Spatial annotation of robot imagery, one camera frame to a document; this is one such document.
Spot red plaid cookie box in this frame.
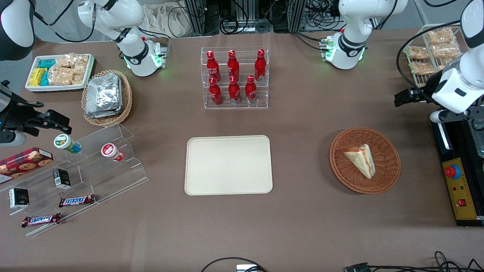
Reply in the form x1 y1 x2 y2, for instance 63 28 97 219
0 147 54 185

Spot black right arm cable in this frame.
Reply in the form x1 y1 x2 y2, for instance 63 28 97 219
33 0 96 43

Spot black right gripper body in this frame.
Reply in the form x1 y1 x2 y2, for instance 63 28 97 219
0 81 35 132

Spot black looped cable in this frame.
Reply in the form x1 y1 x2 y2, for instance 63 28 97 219
200 257 267 272

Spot brown Snickers bar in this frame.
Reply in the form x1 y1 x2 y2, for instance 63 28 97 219
22 213 62 228
59 194 96 208

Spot black yellow control box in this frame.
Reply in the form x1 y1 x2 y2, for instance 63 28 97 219
431 109 484 227

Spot tangled black cables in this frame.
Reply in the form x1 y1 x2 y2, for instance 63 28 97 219
369 250 484 272

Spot black cable connector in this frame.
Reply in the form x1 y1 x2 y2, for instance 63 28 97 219
343 262 372 272

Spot clear acrylic stepped shelf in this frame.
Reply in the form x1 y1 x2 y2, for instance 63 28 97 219
0 123 149 238

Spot green lid yogurt cup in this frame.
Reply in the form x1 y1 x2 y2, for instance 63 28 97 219
53 134 82 154

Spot red cola bottle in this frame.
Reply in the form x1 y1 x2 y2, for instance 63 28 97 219
254 49 267 82
227 49 240 81
228 75 242 105
208 77 223 106
206 50 222 82
245 75 258 105

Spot white rectangular snack tray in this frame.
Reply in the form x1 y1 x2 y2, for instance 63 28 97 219
25 53 96 93

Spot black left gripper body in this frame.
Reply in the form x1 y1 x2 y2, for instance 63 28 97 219
414 77 444 104

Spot small black carton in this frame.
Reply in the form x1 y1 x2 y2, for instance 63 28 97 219
53 168 72 190
9 188 30 209

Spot round brown wicker basket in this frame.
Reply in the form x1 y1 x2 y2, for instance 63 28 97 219
329 127 401 195

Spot clear acrylic bottle rack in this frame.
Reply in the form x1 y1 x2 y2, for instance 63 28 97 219
200 46 270 110

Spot beige plastic serving tray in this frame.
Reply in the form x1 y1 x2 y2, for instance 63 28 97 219
185 135 273 196

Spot wrapped bread pack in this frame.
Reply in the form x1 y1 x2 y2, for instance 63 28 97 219
410 61 436 76
426 28 456 45
431 44 461 60
407 46 430 60

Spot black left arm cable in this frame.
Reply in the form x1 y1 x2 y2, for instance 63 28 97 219
396 20 462 99

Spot yellow snack packet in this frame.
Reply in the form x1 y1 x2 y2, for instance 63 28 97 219
29 68 47 87

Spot oval light wicker basket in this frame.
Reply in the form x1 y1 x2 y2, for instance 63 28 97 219
81 70 133 127

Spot crumpled clear plastic bag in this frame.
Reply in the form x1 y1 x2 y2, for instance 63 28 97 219
143 2 191 38

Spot red lid yogurt cup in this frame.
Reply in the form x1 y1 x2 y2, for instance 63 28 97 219
101 143 125 163

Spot silver foil pouch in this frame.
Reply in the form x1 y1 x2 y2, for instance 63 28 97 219
86 74 122 114
85 108 124 119

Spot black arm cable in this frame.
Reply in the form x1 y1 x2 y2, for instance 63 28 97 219
33 0 96 43
396 20 462 99

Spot aluminium frame with cables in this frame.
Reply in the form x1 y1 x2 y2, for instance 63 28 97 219
181 0 343 35

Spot triangle sandwich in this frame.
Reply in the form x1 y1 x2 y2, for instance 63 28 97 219
343 144 376 180

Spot white wire basket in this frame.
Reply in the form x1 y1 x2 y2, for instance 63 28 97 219
403 23 472 88

